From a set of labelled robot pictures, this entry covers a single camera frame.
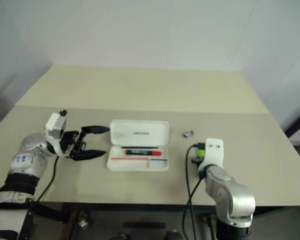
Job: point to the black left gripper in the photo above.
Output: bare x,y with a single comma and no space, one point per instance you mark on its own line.
71,142

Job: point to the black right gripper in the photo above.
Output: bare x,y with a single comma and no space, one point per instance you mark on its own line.
196,160

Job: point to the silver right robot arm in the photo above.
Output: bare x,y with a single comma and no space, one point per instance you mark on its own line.
230,192

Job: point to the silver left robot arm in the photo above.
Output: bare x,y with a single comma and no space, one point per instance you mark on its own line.
27,160

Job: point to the white pencil case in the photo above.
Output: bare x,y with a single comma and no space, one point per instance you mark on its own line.
140,147

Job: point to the red marker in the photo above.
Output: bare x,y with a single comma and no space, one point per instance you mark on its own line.
142,152

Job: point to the small grey purple object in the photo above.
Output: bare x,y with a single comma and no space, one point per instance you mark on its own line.
188,133

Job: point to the small metal fitting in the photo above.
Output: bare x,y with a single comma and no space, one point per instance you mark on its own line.
82,222

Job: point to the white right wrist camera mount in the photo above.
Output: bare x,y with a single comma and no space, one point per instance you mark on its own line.
213,152

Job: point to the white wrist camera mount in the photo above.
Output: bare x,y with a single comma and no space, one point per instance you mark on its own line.
213,152
55,127

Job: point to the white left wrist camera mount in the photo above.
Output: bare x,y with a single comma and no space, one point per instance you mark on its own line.
55,127

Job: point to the black metal frame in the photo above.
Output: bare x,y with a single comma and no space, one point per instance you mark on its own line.
298,130

